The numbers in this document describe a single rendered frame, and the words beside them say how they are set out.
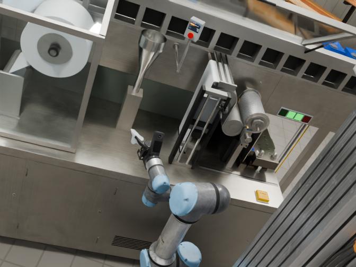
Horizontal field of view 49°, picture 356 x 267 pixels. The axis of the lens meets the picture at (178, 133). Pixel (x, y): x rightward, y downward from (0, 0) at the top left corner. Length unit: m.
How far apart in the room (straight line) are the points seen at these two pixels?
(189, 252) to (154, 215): 0.73
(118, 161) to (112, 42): 0.71
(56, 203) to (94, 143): 0.43
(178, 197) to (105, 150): 0.92
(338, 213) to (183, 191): 0.56
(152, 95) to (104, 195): 0.72
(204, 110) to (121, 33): 0.67
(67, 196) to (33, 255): 0.61
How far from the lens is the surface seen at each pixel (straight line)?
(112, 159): 2.21
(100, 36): 1.78
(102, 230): 2.59
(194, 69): 2.48
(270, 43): 2.48
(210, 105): 2.11
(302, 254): 1.15
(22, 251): 2.85
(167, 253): 1.64
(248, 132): 2.34
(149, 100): 2.60
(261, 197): 2.42
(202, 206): 1.41
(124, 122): 2.37
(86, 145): 2.25
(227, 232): 2.62
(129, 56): 2.44
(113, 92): 2.58
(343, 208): 1.04
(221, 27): 2.37
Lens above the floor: 2.40
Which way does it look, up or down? 36 degrees down
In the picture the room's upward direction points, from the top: 25 degrees clockwise
